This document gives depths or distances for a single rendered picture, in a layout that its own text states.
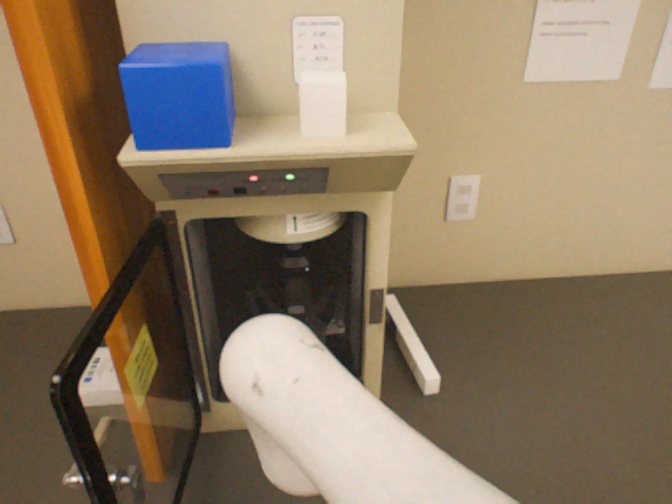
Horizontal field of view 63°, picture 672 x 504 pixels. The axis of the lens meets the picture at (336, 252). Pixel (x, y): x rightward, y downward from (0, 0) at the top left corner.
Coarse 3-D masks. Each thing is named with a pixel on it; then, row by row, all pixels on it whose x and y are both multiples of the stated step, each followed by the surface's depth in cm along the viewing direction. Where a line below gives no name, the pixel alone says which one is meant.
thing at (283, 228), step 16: (240, 224) 82; (256, 224) 80; (272, 224) 79; (288, 224) 78; (304, 224) 79; (320, 224) 80; (336, 224) 82; (272, 240) 79; (288, 240) 79; (304, 240) 79
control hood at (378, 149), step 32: (256, 128) 63; (288, 128) 63; (352, 128) 63; (384, 128) 63; (128, 160) 57; (160, 160) 57; (192, 160) 58; (224, 160) 58; (256, 160) 58; (288, 160) 59; (320, 160) 60; (352, 160) 60; (384, 160) 61; (160, 192) 66; (352, 192) 71
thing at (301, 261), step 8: (312, 240) 91; (272, 248) 89; (280, 248) 89; (288, 248) 89; (296, 248) 89; (304, 248) 89; (312, 248) 89; (320, 248) 92; (272, 256) 88; (280, 256) 87; (288, 256) 87; (296, 256) 87; (304, 256) 87; (312, 256) 88; (280, 264) 87; (288, 264) 87; (296, 264) 87; (304, 264) 87
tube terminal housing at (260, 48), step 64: (128, 0) 59; (192, 0) 60; (256, 0) 60; (320, 0) 61; (384, 0) 62; (256, 64) 64; (384, 64) 66; (384, 192) 75; (384, 256) 80; (384, 320) 87
